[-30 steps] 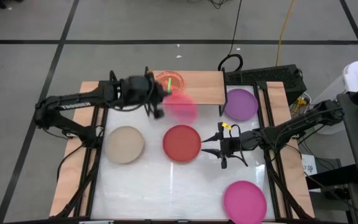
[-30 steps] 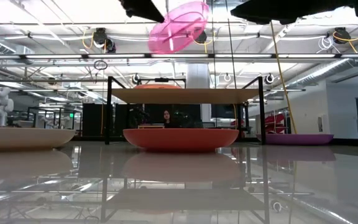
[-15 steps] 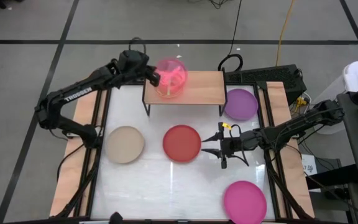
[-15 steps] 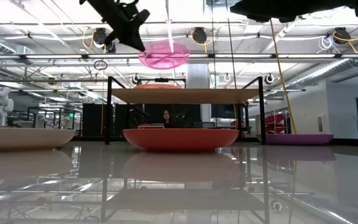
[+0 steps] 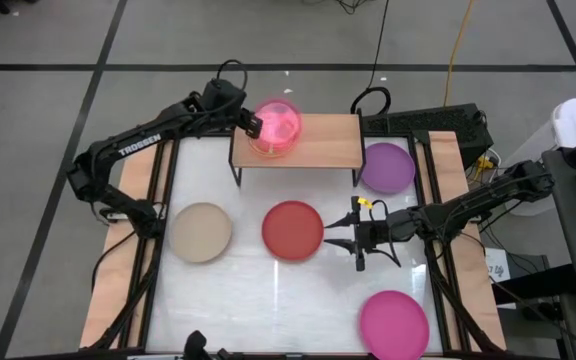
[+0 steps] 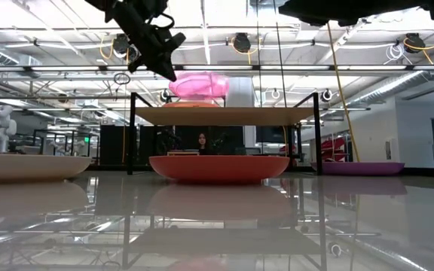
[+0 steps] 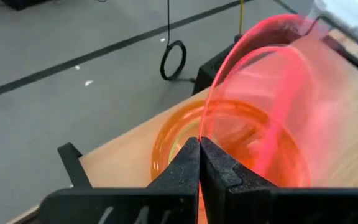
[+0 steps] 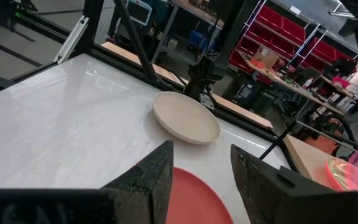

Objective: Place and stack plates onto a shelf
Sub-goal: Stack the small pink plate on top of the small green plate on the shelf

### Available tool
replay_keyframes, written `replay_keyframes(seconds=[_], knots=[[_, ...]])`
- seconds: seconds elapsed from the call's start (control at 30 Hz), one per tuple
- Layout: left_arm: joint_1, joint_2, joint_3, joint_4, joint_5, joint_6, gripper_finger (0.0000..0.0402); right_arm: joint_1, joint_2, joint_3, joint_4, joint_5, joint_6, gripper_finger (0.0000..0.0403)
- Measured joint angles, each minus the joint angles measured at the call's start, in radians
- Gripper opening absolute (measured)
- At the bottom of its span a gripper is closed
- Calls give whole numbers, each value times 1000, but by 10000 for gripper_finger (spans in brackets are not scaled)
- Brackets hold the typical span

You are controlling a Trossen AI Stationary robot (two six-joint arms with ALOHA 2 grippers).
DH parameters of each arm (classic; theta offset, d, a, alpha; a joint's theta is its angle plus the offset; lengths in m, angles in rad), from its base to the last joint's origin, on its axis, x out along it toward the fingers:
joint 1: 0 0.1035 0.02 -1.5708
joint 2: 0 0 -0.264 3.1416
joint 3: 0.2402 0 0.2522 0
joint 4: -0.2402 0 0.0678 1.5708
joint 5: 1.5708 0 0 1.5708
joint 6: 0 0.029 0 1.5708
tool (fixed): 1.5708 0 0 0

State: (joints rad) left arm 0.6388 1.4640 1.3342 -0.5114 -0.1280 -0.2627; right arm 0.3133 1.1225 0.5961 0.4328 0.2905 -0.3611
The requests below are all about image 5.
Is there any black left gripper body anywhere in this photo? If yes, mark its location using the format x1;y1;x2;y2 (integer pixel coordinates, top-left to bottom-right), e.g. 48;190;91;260
225;107;255;135

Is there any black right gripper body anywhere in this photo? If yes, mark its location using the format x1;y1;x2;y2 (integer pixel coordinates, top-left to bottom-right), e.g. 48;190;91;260
350;195;404;273

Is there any pink translucent plate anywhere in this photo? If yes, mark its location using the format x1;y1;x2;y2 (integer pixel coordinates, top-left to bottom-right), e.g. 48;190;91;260
253;98;303;153

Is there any red opaque plate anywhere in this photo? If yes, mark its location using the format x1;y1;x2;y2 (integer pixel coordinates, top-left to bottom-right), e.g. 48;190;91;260
261;200;325;263

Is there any purple plate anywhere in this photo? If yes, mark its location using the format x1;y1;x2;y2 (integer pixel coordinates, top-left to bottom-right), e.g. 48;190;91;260
360;142;417;195

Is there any magenta opaque plate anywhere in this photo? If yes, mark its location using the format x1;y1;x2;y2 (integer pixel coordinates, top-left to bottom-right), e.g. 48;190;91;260
358;289;431;360

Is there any wooden side board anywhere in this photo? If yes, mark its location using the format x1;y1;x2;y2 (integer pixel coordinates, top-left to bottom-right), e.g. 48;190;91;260
78;140;175;350
417;130;508;351

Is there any beige plate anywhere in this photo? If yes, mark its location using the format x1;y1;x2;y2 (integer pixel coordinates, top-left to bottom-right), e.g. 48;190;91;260
168;201;234;265

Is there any white paper sheet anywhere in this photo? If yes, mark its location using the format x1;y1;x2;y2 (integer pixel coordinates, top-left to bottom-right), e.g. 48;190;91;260
484;247;512;282

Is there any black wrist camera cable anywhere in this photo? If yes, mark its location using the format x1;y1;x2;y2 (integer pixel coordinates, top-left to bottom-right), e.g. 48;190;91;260
216;58;249;94
367;199;403;268

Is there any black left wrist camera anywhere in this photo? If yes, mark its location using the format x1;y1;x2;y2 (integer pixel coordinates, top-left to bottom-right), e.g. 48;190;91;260
201;78;248;114

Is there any wooden shelf black metal frame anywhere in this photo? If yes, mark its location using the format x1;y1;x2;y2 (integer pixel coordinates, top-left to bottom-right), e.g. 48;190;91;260
227;113;368;188

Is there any black aluminium table frame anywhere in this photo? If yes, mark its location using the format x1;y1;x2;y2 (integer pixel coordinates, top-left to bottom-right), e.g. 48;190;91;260
85;130;507;360

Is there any black floor cable bundle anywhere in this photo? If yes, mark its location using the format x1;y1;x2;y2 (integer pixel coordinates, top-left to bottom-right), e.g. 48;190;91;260
335;0;369;15

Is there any black hanging cable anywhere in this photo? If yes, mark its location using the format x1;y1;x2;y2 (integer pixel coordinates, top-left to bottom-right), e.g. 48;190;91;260
350;0;392;117

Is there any black table-level camera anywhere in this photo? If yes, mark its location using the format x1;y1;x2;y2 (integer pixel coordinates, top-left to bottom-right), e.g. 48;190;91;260
182;329;209;360

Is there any yellow hanging cable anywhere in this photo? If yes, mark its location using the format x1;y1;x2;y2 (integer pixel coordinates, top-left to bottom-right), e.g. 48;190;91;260
442;0;478;107

